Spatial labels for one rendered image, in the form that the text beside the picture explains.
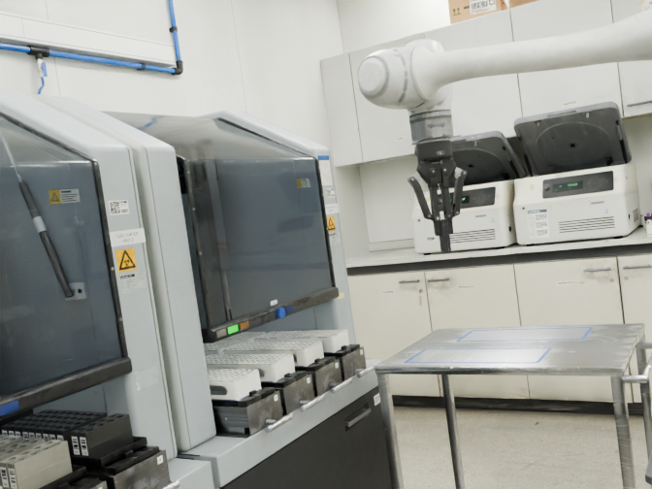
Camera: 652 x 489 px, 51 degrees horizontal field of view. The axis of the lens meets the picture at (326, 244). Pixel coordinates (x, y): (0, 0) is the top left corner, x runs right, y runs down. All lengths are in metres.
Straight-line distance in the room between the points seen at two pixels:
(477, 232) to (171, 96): 1.75
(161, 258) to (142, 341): 0.19
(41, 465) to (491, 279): 2.85
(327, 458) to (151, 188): 0.89
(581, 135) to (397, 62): 2.74
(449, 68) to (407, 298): 2.81
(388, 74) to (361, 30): 3.56
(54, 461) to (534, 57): 1.14
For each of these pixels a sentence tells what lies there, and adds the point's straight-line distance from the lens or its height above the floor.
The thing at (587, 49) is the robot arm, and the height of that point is 1.46.
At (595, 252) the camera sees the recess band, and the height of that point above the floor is 0.84.
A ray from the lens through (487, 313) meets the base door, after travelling 3.85.
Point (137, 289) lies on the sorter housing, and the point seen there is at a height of 1.13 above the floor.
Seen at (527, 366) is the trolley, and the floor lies 0.82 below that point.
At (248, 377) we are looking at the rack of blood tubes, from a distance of 1.72.
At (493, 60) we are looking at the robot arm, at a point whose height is 1.47.
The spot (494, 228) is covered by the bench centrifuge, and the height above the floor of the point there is 1.02.
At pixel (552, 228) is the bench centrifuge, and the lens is 3.70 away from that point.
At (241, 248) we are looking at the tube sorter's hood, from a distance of 1.77.
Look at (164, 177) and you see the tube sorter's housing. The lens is 1.62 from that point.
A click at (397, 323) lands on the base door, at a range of 4.06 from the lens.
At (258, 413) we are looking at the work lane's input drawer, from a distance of 1.70.
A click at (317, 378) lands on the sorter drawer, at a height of 0.78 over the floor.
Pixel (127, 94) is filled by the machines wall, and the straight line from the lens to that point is 3.17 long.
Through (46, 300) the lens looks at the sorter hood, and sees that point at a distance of 1.36.
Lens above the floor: 1.24
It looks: 3 degrees down
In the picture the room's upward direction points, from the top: 8 degrees counter-clockwise
